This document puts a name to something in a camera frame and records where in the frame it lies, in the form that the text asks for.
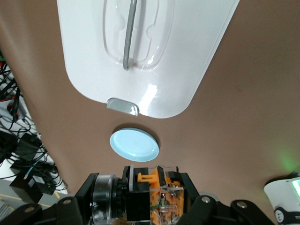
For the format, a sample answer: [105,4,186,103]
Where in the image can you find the brown table cover mat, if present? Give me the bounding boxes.
[0,0,300,211]

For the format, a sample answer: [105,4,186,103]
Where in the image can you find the black power adapter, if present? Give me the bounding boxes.
[9,173,57,204]

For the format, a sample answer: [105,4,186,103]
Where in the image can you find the white lidded plastic box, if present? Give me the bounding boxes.
[56,0,241,119]

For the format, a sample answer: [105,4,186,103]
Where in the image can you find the red green wire connectors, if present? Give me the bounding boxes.
[0,50,8,71]

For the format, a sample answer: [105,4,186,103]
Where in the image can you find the teal cable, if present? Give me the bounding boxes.
[24,161,45,176]

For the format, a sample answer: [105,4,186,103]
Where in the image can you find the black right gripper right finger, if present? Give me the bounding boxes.
[177,172,275,225]

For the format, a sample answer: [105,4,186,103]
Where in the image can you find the light blue round plate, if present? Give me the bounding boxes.
[109,127,160,163]

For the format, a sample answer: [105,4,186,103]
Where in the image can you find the tangled black cables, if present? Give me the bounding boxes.
[0,67,68,195]

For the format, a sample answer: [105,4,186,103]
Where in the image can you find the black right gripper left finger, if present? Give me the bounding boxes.
[7,172,99,225]

